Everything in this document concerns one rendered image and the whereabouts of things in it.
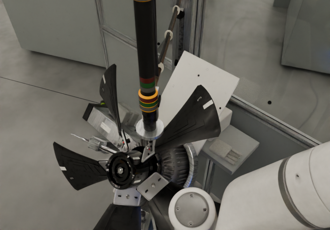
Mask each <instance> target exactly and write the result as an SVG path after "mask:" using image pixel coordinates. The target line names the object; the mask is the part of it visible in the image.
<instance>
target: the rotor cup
mask: <svg viewBox="0 0 330 230"><path fill-rule="evenodd" d="M144 148H145V146H138V147H135V148H133V149H132V150H131V151H119V152H116V153H114V154H113V155H111V157H110V158H109V159H108V162H107V167H106V173H107V178H108V180H109V182H110V184H111V185H112V186H113V187H114V188H116V189H118V190H126V189H130V188H134V187H138V186H139V185H140V184H142V183H143V182H144V181H145V180H146V179H147V178H149V177H150V176H151V175H152V174H153V173H154V172H157V173H159V174H161V162H160V159H159V157H158V155H157V154H156V155H155V156H154V157H152V158H151V159H150V160H149V161H148V162H147V163H146V164H145V165H143V164H144V162H141V159H142V155H143V151H144ZM133 157H139V158H140V159H133ZM119 167H121V168H122V169H123V173H122V174H119V173H118V168H119ZM137 180H141V181H140V182H136V183H134V182H135V181H137Z"/></svg>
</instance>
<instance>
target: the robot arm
mask: <svg viewBox="0 0 330 230"><path fill-rule="evenodd" d="M168 214H169V219H170V221H171V223H172V225H173V227H174V230H314V229H323V228H330V141H328V142H326V143H323V144H321V145H318V146H315V147H313V148H310V149H308V150H305V151H302V152H300V153H297V154H294V155H292V156H289V157H287V158H284V159H282V160H279V161H277V162H274V163H272V164H270V165H267V166H265V167H262V168H260V169H257V170H255V171H252V172H250V173H247V174H245V175H242V176H240V177H238V178H236V179H234V180H233V181H232V182H230V184H229V185H228V186H227V188H226V189H225V191H224V194H223V197H222V201H221V205H220V211H219V216H217V212H216V207H215V204H214V201H213V199H212V198H211V196H210V195H209V194H208V193H207V192H205V191H204V190H202V189H200V188H196V187H188V188H184V189H182V190H180V191H179V192H177V193H176V194H175V195H174V196H173V198H172V200H171V202H170V204H169V209H168Z"/></svg>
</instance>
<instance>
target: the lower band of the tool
mask: <svg viewBox="0 0 330 230"><path fill-rule="evenodd" d="M138 94H139V96H140V97H141V98H143V99H152V98H154V97H156V96H157V94H158V90H157V89H156V93H155V94H154V95H152V96H150V97H146V96H143V95H142V94H141V93H140V90H139V91H138ZM155 110H156V109H155ZM145 112H147V111H145ZM150 112H153V111H150Z"/></svg>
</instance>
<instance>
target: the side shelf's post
mask: <svg viewBox="0 0 330 230"><path fill-rule="evenodd" d="M215 167H216V164H215V163H214V162H212V161H211V160H209V159H207V163H206V169H205V175H204V180H203V186H202V190H204V191H205V192H207V193H208V194H209V195H210V191H211V186H212V182H213V177H214V172H215Z"/></svg>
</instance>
